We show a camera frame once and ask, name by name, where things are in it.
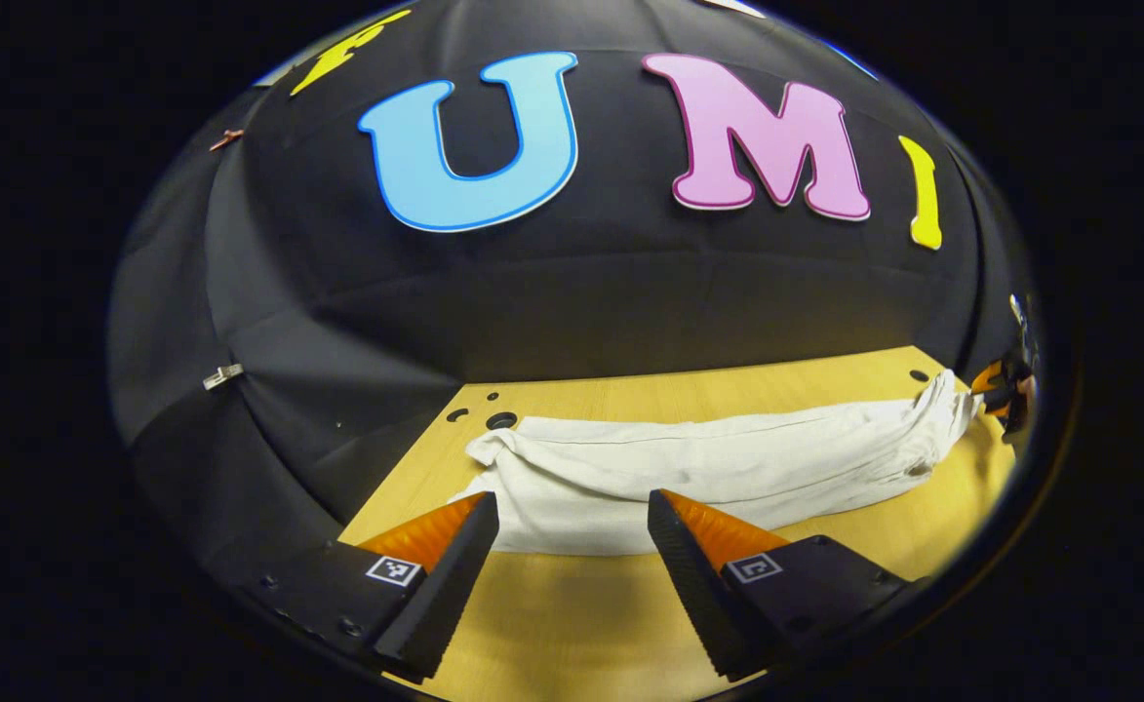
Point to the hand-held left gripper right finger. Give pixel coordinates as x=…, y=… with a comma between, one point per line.
x=693, y=595

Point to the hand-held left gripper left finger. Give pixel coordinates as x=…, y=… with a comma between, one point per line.
x=445, y=595

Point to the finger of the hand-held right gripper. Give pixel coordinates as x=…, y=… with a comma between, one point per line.
x=989, y=385

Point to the white jeans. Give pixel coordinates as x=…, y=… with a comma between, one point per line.
x=689, y=468

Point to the white metal clip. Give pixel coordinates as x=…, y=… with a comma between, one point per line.
x=222, y=376

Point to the black backdrop cloth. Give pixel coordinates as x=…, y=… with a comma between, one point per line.
x=581, y=292

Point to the copper clip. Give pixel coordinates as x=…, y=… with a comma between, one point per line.
x=226, y=139

